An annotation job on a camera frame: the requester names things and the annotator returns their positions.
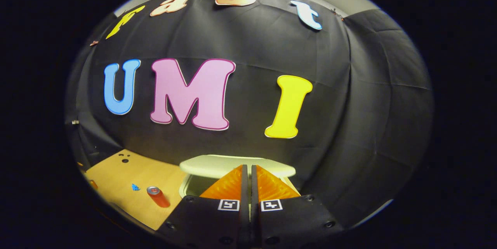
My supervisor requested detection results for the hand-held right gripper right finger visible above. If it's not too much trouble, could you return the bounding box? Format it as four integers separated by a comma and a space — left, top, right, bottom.
251, 165, 344, 246

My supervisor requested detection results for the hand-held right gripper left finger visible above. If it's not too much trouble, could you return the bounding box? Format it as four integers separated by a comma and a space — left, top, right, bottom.
157, 165, 249, 246

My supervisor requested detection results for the green desktop garbage bin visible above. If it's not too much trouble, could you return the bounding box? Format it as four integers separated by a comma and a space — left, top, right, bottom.
179, 155, 301, 199

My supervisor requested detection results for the orange pop can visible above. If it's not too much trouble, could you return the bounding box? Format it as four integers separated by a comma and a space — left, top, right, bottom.
146, 186, 170, 208

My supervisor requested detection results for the black backdrop cloth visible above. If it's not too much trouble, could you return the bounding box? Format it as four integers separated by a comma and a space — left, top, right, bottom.
64, 0, 433, 228

